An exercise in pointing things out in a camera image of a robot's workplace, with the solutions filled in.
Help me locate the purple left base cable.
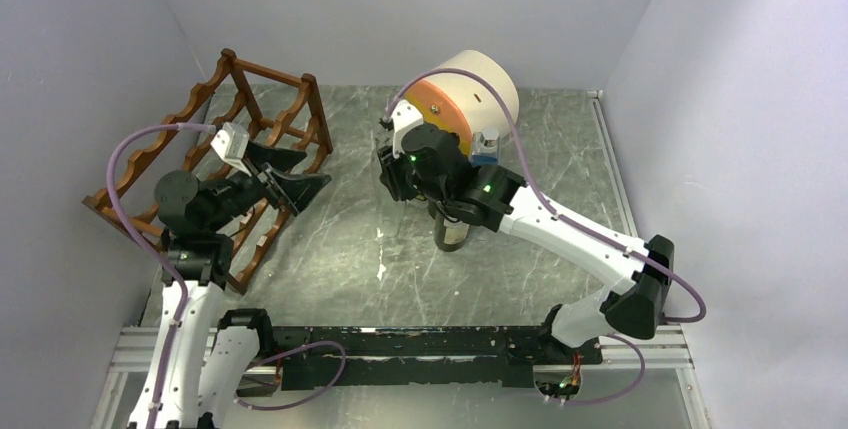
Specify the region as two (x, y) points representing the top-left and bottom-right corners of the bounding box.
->
(231, 341), (348, 413)

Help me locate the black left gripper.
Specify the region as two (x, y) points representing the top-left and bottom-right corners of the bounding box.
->
(204, 138), (330, 231)

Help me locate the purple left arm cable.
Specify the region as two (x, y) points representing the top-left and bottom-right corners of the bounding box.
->
(105, 122), (217, 429)

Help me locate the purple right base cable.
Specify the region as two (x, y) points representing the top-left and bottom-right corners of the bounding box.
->
(543, 333), (647, 409)

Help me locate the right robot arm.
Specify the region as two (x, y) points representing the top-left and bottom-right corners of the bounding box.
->
(376, 123), (674, 363)

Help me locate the aluminium frame rail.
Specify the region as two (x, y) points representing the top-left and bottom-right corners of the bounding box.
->
(90, 325), (713, 428)

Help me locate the dark green wine bottle front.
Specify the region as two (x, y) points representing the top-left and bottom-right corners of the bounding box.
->
(428, 202), (470, 252)

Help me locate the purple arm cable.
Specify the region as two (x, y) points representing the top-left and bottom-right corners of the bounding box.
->
(105, 122), (217, 429)
(382, 68), (708, 325)

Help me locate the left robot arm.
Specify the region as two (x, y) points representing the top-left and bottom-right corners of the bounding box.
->
(128, 135), (331, 428)

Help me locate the clear glass wine bottle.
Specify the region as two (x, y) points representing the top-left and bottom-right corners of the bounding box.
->
(375, 142), (405, 237)

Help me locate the cream orange yellow cylinder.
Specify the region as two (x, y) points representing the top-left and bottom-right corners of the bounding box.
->
(404, 50), (520, 156)

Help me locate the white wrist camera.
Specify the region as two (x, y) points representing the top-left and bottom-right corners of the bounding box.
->
(390, 99), (424, 159)
(210, 122), (250, 174)

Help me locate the blue bottle with silver cap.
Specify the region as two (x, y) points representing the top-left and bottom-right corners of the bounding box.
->
(469, 127), (500, 166)

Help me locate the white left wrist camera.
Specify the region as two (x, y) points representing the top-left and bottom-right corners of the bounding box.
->
(210, 122), (250, 174)

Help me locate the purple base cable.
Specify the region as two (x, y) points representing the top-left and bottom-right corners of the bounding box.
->
(543, 333), (647, 409)
(231, 341), (348, 413)

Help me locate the brown wooden wine rack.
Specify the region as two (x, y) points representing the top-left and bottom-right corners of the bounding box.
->
(82, 48), (335, 296)

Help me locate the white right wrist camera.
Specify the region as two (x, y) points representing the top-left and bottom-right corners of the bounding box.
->
(390, 99), (424, 159)

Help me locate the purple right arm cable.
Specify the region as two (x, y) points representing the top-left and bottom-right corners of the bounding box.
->
(382, 68), (708, 325)

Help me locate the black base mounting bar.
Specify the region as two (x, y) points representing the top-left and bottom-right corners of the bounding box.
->
(218, 307), (605, 393)

